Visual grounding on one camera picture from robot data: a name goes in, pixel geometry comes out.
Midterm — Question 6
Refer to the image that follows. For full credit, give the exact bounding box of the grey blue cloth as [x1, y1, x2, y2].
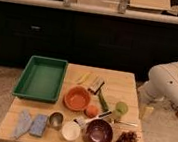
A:
[12, 110, 32, 139]

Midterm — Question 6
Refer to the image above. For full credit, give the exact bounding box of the metal spoon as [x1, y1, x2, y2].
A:
[111, 119, 138, 127]

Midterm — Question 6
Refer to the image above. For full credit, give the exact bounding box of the green plastic tray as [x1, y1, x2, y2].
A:
[12, 56, 68, 104]

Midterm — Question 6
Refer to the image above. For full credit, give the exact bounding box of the wooden table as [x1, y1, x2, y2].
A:
[0, 63, 144, 142]

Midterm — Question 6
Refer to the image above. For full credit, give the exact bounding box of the orange fruit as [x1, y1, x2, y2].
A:
[85, 105, 98, 118]

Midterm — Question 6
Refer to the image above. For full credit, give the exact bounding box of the blue sponge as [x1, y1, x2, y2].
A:
[29, 114, 48, 137]

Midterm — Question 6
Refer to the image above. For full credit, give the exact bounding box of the yellow banana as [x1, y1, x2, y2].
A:
[77, 72, 91, 84]

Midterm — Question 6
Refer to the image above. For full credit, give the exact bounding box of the green cucumber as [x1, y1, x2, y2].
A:
[98, 90, 109, 112]

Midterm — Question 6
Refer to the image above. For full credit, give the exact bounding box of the small metal cup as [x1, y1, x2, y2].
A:
[49, 112, 64, 129]

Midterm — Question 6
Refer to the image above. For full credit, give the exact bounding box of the dark purple bowl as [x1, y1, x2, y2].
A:
[83, 119, 113, 142]

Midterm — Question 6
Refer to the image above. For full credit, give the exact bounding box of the green cup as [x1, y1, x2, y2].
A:
[112, 102, 129, 120]

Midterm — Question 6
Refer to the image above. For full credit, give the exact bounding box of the bunch of dark grapes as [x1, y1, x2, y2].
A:
[116, 131, 138, 142]

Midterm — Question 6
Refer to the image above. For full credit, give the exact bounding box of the white handled brush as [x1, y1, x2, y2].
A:
[74, 111, 112, 129]

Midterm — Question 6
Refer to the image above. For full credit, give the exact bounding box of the orange bowl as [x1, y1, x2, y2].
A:
[63, 86, 91, 112]

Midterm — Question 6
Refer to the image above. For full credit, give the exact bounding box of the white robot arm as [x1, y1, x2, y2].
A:
[138, 61, 178, 107]

